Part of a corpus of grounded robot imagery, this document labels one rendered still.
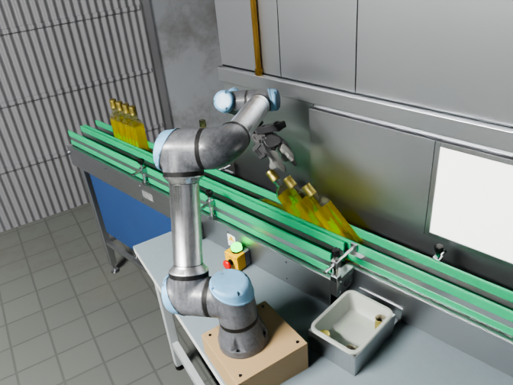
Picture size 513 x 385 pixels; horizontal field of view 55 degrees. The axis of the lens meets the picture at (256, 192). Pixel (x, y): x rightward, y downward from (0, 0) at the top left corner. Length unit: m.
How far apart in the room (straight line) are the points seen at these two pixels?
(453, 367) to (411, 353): 0.12
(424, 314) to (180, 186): 0.84
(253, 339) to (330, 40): 0.96
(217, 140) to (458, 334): 0.91
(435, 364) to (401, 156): 0.63
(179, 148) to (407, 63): 0.70
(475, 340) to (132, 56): 3.02
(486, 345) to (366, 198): 0.59
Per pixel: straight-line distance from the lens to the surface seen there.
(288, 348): 1.48
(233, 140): 1.33
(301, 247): 1.69
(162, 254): 2.06
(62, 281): 3.36
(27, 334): 3.10
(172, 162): 1.35
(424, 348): 1.65
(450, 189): 1.58
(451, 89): 1.50
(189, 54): 4.05
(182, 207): 1.37
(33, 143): 3.84
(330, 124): 1.72
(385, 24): 1.54
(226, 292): 1.35
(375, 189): 1.72
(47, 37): 3.67
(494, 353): 1.61
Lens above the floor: 1.98
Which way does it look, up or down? 31 degrees down
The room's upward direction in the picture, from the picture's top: 5 degrees counter-clockwise
